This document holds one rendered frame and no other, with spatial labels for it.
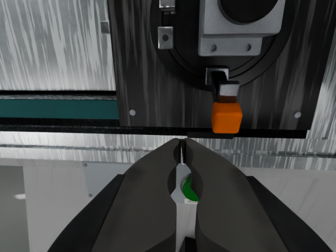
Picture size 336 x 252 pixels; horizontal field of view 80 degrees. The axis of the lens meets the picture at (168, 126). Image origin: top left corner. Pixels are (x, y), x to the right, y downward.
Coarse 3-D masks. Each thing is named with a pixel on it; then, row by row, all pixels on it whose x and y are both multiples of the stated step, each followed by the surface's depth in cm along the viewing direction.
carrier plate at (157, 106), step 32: (128, 0) 22; (320, 0) 20; (128, 32) 23; (320, 32) 21; (128, 64) 24; (160, 64) 24; (288, 64) 22; (320, 64) 22; (128, 96) 25; (160, 96) 25; (192, 96) 25; (256, 96) 24; (288, 96) 23; (256, 128) 25; (288, 128) 25
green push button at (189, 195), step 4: (184, 180) 30; (188, 180) 29; (184, 184) 29; (188, 184) 29; (184, 188) 29; (188, 188) 29; (184, 192) 29; (188, 192) 29; (192, 192) 29; (188, 196) 29; (192, 196) 29; (196, 196) 29; (192, 200) 30; (196, 200) 29
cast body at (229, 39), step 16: (208, 0) 11; (224, 0) 10; (240, 0) 10; (256, 0) 10; (272, 0) 10; (208, 16) 11; (224, 16) 11; (240, 16) 10; (256, 16) 10; (272, 16) 11; (208, 32) 12; (224, 32) 12; (240, 32) 12; (256, 32) 11; (272, 32) 11; (208, 48) 15; (224, 48) 15; (240, 48) 14; (256, 48) 14
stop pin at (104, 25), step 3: (102, 21) 23; (105, 21) 23; (108, 21) 23; (102, 24) 23; (105, 24) 23; (108, 24) 23; (102, 27) 23; (105, 27) 23; (108, 27) 23; (102, 30) 23; (105, 30) 23; (108, 30) 23; (102, 33) 24; (105, 33) 24; (108, 33) 23
